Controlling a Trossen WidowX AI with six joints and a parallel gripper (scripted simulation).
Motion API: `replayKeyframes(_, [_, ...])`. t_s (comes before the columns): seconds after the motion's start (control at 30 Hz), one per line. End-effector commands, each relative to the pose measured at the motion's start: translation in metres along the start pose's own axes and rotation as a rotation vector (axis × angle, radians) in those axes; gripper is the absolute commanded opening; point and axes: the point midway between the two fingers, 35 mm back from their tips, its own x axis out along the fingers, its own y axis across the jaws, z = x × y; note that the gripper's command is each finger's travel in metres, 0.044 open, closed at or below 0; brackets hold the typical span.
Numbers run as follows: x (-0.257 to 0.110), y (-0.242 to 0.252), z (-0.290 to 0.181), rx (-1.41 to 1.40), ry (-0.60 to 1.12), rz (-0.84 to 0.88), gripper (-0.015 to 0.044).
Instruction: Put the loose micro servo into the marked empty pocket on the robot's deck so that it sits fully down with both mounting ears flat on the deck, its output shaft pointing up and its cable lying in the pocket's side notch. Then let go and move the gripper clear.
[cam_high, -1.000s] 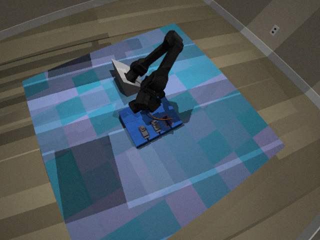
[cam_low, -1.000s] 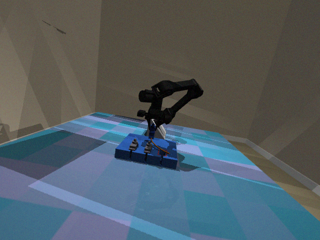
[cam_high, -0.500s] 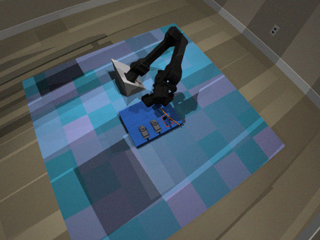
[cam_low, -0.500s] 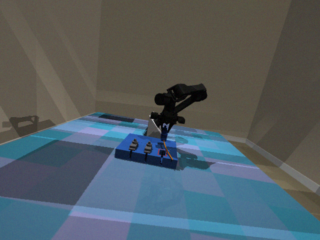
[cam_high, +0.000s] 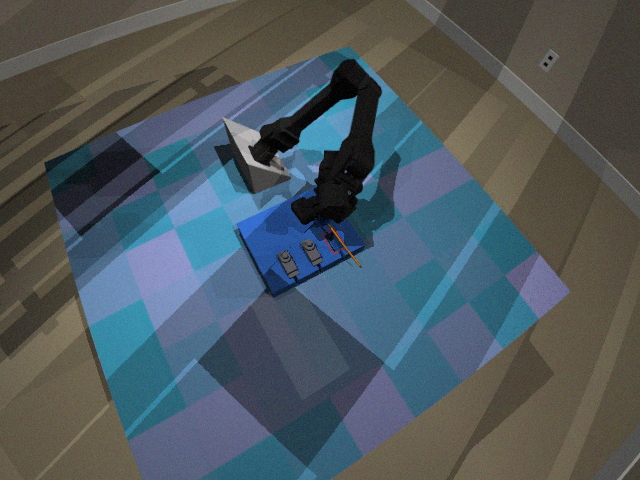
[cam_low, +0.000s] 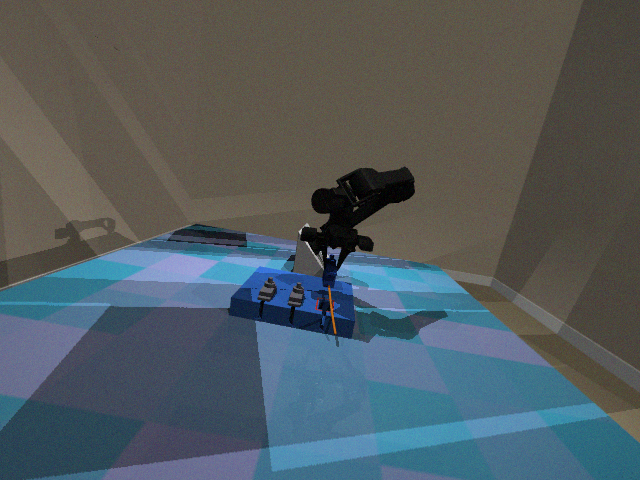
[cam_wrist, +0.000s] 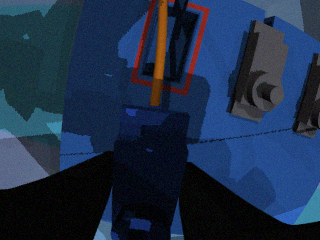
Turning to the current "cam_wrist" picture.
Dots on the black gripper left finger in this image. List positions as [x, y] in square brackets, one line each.
[65, 206]

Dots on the blue flat rectangular deck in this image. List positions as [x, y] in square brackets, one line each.
[251, 88]

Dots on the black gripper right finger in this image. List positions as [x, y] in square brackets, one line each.
[210, 211]

